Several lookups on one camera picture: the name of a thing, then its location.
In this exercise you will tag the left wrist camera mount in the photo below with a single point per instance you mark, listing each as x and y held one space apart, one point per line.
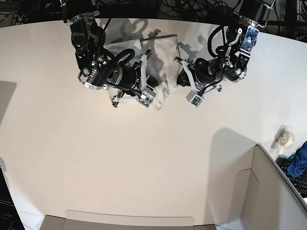
194 86

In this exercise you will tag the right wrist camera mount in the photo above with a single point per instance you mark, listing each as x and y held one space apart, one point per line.
135 78

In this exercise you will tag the clear tape roll dispenser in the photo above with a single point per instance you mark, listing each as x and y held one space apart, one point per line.
284 139

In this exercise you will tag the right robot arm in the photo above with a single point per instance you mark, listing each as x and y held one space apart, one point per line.
99 68

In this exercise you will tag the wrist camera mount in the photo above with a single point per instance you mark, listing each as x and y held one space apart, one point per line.
194 86
135 78

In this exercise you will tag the grey cardboard box bottom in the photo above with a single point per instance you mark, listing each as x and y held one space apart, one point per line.
79 220

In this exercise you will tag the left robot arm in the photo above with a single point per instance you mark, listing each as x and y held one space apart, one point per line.
230 44

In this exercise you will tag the blue cloth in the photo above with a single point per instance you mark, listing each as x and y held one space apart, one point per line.
299 163

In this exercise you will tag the black keyboard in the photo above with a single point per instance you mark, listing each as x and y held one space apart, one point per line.
299 182

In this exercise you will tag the white printed t-shirt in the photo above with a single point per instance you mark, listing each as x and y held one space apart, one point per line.
161 64

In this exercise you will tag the grey cardboard box right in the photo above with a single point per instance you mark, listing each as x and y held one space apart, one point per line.
264 199

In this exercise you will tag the grey cardboard box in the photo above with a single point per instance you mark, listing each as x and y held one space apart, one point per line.
264 199
79 220

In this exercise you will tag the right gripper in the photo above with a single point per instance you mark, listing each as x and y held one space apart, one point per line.
152 80

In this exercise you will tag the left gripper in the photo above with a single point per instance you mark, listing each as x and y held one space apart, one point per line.
183 79

